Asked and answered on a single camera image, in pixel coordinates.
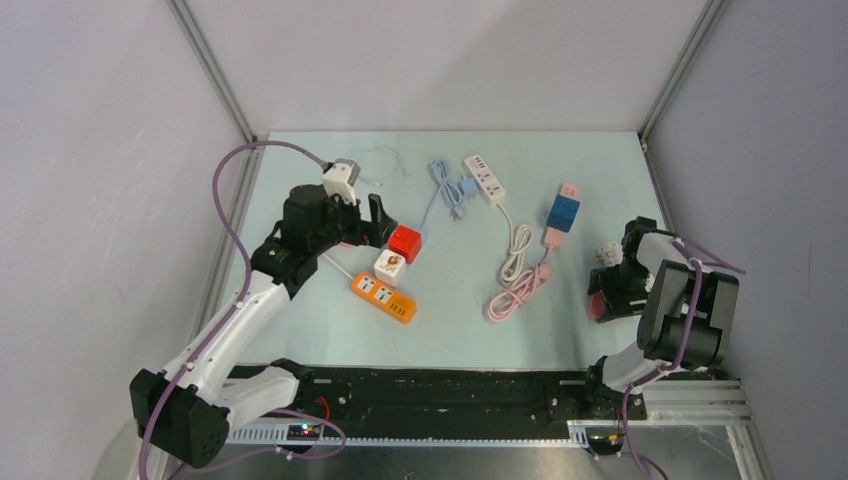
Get aluminium frame rail front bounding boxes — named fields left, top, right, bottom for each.
left=150, top=377, right=754, bottom=425

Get light blue cable with plug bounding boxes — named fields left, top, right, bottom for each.
left=419, top=158, right=481, bottom=240

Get white cube socket adapter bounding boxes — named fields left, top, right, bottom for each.
left=373, top=249, right=407, bottom=287

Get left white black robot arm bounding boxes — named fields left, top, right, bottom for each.
left=130, top=184, right=398, bottom=478

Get pink power strip with cable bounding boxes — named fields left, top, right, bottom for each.
left=486, top=183, right=581, bottom=323

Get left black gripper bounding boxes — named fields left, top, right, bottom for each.
left=309, top=186, right=396, bottom=254

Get white square plug adapter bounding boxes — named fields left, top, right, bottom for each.
left=595, top=241, right=624, bottom=268

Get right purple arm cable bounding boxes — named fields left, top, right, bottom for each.
left=618, top=235, right=747, bottom=480

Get orange power strip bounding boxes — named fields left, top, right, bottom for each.
left=351, top=272, right=417, bottom=324

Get white power strip with cable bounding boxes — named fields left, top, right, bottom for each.
left=462, top=154, right=533, bottom=287

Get pink square plug adapter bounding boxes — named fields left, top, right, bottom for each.
left=588, top=291, right=607, bottom=323

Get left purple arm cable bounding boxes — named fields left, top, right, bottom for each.
left=136, top=140, right=348, bottom=480

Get thin white cable loop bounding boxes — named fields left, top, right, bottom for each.
left=351, top=145, right=405, bottom=188

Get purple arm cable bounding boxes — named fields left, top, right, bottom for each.
left=618, top=235, right=747, bottom=480
left=136, top=140, right=348, bottom=480

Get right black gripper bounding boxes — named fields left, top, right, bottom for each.
left=589, top=257, right=652, bottom=323

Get blue cube socket adapter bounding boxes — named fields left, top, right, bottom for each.
left=546, top=194, right=581, bottom=233

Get red cube socket adapter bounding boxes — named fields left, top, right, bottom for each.
left=388, top=225, right=423, bottom=265

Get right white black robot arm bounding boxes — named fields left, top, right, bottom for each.
left=580, top=216, right=745, bottom=418

